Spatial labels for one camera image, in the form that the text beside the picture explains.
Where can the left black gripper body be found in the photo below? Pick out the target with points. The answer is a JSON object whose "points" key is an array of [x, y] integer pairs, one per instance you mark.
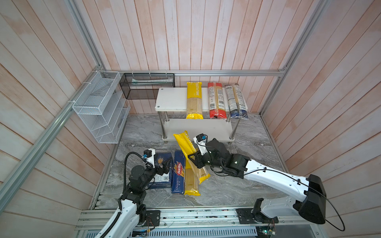
{"points": [[158, 170]]}

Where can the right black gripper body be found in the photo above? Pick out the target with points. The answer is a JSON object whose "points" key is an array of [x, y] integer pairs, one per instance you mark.
{"points": [[206, 160]]}

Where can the yellow pastatime spaghetti pack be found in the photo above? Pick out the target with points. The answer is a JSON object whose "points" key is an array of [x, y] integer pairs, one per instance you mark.
{"points": [[187, 148], [194, 101], [191, 183]]}

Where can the red clear spaghetti pack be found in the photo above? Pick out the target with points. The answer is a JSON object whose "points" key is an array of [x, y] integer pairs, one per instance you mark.
{"points": [[216, 101]]}

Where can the blue clear spaghetti pack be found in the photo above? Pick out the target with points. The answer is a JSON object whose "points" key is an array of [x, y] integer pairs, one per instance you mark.
{"points": [[236, 101]]}

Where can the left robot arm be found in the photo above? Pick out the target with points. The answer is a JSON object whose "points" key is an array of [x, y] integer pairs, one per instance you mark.
{"points": [[131, 211]]}

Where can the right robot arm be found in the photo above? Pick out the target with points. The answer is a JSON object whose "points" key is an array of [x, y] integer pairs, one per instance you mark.
{"points": [[305, 197]]}

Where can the wide blue Barilla pasta box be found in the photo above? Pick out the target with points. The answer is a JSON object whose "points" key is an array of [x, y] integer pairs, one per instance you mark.
{"points": [[164, 181]]}

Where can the narrow blue Barilla spaghetti box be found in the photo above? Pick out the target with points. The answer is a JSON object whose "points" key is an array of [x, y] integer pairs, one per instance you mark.
{"points": [[178, 178]]}

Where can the white two-tier shelf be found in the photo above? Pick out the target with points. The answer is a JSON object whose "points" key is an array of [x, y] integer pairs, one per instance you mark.
{"points": [[174, 100]]}

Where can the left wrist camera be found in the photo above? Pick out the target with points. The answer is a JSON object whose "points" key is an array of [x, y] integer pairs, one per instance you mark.
{"points": [[149, 157]]}

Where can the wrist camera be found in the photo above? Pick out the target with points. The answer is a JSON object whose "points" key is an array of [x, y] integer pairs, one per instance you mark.
{"points": [[149, 157], [201, 141]]}

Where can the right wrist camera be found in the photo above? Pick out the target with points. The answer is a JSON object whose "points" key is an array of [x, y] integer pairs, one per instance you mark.
{"points": [[201, 141]]}

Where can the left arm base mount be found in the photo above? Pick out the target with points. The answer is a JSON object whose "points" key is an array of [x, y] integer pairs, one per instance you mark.
{"points": [[149, 218]]}

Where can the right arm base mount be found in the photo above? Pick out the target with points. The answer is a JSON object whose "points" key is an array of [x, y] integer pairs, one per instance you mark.
{"points": [[252, 216]]}

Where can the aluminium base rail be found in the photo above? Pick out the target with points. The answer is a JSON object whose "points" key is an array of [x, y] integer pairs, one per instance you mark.
{"points": [[186, 217]]}

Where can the white wire mesh rack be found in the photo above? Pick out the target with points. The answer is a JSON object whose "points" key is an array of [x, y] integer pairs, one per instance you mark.
{"points": [[102, 108]]}

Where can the black wire mesh basket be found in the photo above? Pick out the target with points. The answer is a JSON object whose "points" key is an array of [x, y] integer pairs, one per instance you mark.
{"points": [[145, 86]]}

